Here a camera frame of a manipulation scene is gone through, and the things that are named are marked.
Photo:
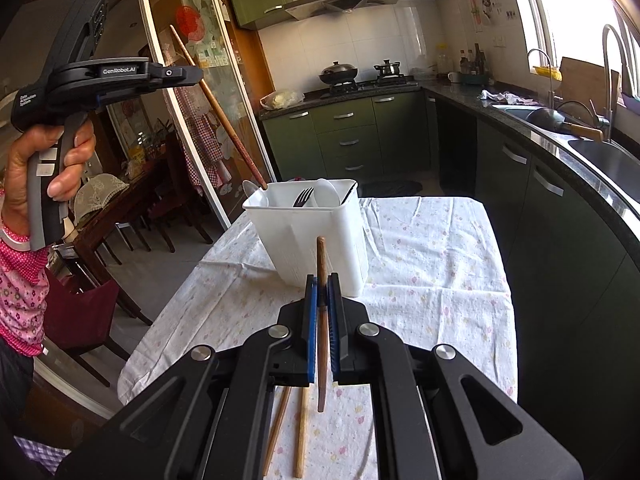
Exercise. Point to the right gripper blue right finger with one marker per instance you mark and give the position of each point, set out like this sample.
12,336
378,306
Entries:
338,326

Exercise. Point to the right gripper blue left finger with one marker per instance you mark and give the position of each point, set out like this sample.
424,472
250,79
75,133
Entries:
310,309

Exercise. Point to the wooden chopstick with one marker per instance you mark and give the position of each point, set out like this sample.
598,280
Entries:
300,449
221,115
276,428
323,324

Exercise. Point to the black plastic fork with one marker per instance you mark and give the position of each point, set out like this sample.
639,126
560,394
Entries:
303,197

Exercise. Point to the white plastic spoon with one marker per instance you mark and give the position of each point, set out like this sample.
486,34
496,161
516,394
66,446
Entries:
325,194

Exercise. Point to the clear plastic spoon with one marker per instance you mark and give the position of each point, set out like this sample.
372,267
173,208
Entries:
253,193

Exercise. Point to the pink floral sleeve forearm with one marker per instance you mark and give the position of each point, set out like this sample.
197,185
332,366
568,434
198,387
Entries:
24,288

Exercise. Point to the person's left hand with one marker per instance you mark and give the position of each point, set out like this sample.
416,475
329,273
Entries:
62,188

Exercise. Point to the white plastic utensil holder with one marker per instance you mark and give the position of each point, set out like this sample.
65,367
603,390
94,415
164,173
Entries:
290,234

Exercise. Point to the white floral tablecloth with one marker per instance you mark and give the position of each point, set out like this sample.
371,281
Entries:
435,276

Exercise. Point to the red checkered apron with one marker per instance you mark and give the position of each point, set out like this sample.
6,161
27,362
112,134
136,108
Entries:
202,126

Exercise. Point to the sliding glass door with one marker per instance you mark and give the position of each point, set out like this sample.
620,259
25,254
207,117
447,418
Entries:
234,67

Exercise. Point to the wooden dining table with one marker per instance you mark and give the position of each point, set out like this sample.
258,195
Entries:
157,197

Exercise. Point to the white plastic bag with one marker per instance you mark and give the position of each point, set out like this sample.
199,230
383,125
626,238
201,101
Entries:
281,99

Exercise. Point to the gas stove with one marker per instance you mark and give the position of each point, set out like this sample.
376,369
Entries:
353,86

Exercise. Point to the black wok with lid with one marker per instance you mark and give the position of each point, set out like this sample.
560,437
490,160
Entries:
338,73

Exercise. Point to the steel pot with lid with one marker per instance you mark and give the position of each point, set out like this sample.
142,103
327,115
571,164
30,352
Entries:
388,69

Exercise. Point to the dark red dining chair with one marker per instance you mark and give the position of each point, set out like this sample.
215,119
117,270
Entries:
79,322

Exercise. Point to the green lower cabinets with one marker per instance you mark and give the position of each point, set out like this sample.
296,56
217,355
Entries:
567,234

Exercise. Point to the large oil bottle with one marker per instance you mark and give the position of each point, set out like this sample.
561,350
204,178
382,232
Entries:
443,61

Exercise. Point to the condiment bottles tray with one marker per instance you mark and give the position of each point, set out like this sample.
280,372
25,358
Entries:
474,67

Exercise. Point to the crumpled dish cloth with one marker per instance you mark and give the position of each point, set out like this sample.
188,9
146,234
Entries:
505,98

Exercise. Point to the small steel faucet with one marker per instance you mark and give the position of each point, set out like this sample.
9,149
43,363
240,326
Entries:
548,74

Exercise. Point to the stainless steel sink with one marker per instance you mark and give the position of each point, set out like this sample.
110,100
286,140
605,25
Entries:
617,168

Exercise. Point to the wooden cutting board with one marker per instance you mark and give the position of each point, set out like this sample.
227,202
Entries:
582,89

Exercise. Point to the black pan wooden handle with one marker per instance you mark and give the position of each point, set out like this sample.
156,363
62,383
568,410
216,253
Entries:
570,117

